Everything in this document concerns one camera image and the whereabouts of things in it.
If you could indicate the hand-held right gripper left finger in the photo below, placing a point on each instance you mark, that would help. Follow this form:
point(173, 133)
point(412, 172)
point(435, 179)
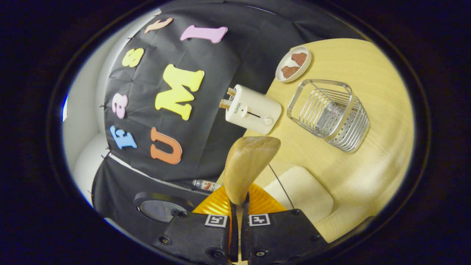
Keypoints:
point(195, 235)

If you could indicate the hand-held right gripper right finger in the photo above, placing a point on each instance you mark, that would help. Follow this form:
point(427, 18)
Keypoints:
point(279, 235)

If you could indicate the dark grey rice cooker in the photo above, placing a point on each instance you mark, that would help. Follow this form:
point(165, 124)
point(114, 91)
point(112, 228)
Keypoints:
point(162, 208)

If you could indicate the wooden spoon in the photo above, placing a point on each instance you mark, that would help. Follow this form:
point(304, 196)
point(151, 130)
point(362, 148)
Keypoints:
point(246, 162)

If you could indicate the small clear bottle red label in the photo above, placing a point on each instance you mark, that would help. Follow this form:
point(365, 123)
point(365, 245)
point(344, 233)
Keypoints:
point(208, 185)

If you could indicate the clear glass tray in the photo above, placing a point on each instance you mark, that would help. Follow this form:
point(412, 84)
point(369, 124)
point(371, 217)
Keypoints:
point(346, 221)

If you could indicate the white toaster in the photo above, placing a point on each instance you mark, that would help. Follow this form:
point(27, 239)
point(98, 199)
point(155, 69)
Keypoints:
point(254, 110)

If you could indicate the toast slice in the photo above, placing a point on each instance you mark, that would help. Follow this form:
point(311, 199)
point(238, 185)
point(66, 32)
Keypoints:
point(232, 91)
point(224, 103)

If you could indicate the brown meat piece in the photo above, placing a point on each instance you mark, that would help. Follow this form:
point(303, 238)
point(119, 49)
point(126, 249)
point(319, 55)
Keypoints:
point(299, 59)
point(290, 71)

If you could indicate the white round plate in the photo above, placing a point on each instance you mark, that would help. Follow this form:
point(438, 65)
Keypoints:
point(283, 66)

